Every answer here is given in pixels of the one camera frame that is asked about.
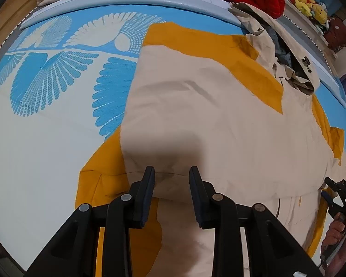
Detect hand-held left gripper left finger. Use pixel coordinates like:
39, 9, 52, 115
25, 166, 156, 277

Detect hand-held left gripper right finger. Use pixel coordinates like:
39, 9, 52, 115
189, 166, 321, 277

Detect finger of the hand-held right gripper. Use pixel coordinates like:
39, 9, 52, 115
324, 177, 338, 191

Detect beige and yellow jacket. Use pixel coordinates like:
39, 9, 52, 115
75, 1, 346, 277

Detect person's right hand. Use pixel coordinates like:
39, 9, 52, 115
320, 212, 346, 271

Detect blue and white printed bedsheet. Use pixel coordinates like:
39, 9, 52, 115
0, 4, 346, 269

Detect maroon patterned cloth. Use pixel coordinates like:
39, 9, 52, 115
323, 16, 346, 53

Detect beige padded headboard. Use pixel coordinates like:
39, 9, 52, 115
282, 0, 341, 79

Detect yellow plush toys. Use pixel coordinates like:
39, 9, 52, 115
288, 0, 330, 26

